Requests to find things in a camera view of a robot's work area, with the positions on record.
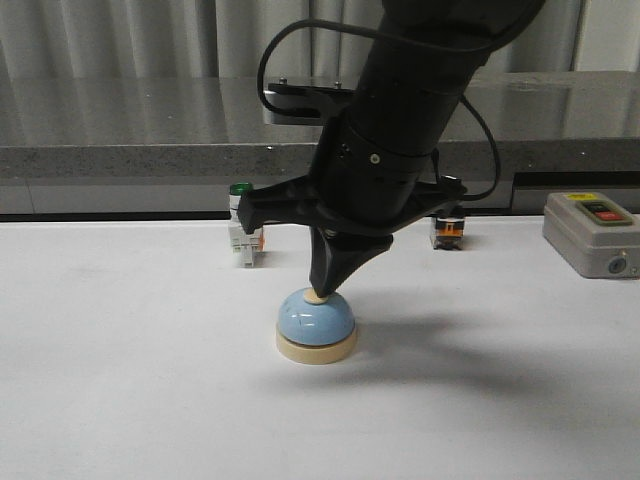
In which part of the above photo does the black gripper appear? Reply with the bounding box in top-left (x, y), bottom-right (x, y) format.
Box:
top-left (237, 113), bottom-right (466, 297)

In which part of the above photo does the blue and cream call bell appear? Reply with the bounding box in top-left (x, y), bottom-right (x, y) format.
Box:
top-left (276, 288), bottom-right (357, 365)

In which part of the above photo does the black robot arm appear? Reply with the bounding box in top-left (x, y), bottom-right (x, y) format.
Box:
top-left (238, 1), bottom-right (542, 297)

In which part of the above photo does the grey stone counter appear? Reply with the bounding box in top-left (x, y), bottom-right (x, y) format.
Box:
top-left (1, 72), bottom-right (639, 216)

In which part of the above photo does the grey curtain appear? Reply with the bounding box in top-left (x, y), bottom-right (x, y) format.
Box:
top-left (1, 0), bottom-right (584, 82)

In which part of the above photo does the green pushbutton switch module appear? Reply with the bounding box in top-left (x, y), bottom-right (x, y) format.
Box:
top-left (228, 182), bottom-right (265, 268)

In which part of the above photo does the black rotary selector switch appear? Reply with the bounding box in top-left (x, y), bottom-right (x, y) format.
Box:
top-left (430, 201), bottom-right (466, 251)

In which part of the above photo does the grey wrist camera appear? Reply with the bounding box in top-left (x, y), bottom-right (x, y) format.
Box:
top-left (263, 80), bottom-right (354, 126)

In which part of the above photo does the black cable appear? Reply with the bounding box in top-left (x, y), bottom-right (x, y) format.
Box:
top-left (256, 18), bottom-right (546, 201)

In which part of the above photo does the grey start stop switch box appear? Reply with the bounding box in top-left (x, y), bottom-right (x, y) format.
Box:
top-left (543, 192), bottom-right (639, 279)

